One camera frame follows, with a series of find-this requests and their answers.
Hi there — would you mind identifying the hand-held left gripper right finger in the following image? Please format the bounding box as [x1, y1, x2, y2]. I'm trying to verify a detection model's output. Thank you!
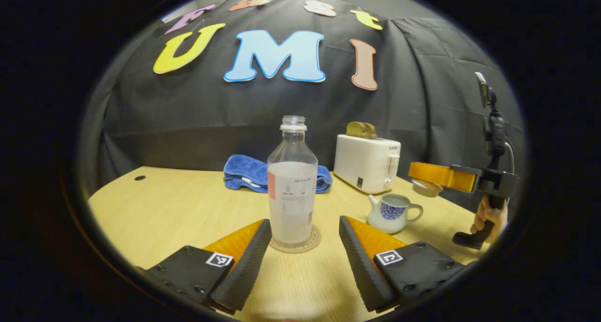
[339, 215, 470, 313]

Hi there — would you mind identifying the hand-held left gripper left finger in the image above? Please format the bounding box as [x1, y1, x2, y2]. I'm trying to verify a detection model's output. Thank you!
[143, 219, 273, 315]

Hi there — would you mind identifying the round wooden coaster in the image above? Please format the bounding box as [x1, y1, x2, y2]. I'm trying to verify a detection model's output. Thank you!
[269, 224, 322, 253]

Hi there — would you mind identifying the clear plastic water bottle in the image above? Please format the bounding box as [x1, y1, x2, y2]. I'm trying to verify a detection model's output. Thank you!
[267, 115, 319, 248]

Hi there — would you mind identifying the white toaster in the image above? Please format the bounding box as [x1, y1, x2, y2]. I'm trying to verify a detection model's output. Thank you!
[333, 134, 402, 194]

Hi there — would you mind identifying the blue towel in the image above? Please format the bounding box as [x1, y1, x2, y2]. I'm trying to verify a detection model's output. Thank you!
[223, 154, 333, 193]

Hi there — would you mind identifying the black backdrop cloth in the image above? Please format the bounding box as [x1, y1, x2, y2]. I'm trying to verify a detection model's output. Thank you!
[77, 0, 529, 210]

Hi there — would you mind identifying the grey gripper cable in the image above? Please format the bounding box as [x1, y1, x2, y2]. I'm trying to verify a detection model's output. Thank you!
[503, 141, 516, 173]

